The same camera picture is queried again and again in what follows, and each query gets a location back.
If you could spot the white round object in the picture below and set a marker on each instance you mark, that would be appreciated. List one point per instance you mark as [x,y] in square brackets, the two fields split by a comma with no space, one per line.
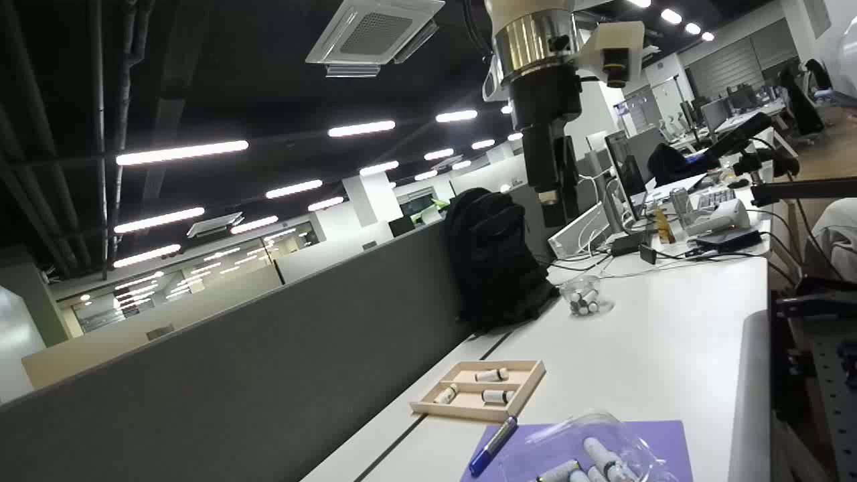
[840,231]

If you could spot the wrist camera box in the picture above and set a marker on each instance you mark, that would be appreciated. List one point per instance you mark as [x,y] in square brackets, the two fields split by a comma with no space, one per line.
[615,55]

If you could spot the wooden compartment box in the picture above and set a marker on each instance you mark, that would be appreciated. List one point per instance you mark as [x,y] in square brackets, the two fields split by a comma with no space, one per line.
[444,404]

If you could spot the grey desk partition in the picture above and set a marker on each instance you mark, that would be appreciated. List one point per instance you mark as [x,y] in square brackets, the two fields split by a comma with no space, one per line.
[223,385]

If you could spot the round ceiling light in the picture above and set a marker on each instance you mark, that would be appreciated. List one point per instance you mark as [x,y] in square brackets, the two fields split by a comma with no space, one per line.
[669,17]
[690,29]

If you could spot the white bottle with red logo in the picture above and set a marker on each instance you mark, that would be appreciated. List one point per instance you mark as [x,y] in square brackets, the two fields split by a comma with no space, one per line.
[490,375]

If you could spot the black horizontal bar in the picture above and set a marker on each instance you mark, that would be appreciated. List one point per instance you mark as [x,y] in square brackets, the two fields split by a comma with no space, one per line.
[803,189]

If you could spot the computer monitor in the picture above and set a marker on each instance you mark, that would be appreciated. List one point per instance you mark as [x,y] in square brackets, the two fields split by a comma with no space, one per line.
[615,192]

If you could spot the blue yellow tube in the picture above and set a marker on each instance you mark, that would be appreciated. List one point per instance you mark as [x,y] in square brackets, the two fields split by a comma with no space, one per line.
[490,445]

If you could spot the purple mat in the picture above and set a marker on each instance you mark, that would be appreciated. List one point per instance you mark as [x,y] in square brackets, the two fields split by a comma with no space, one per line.
[665,452]

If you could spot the small yellow bottle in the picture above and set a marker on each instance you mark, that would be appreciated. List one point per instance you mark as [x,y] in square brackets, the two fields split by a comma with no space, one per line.
[662,227]

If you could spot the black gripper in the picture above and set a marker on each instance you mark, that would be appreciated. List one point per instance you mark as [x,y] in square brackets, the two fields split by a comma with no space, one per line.
[545,98]

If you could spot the ceiling air conditioner unit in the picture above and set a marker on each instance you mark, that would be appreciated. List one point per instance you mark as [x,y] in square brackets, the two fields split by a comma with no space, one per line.
[374,33]

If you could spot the small glass object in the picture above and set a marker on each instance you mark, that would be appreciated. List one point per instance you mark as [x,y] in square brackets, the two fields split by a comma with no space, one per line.
[589,299]

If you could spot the white bottle with black text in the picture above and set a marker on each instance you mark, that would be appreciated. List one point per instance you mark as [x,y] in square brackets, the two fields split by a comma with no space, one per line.
[496,398]

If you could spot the grey capped bottle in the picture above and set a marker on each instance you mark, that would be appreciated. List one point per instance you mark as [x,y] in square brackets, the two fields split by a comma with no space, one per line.
[601,457]
[559,473]

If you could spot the long ceiling light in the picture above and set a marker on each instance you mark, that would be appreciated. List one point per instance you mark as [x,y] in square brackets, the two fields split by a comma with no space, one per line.
[378,167]
[456,116]
[361,130]
[293,189]
[159,221]
[183,153]
[145,255]
[255,227]

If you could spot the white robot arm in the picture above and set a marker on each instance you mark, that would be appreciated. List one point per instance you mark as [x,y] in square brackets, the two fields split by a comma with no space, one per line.
[526,11]

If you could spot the white desk device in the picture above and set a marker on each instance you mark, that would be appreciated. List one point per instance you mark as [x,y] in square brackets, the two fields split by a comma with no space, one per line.
[719,216]

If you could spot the black backpack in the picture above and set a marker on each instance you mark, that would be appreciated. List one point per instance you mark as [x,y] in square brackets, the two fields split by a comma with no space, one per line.
[496,258]

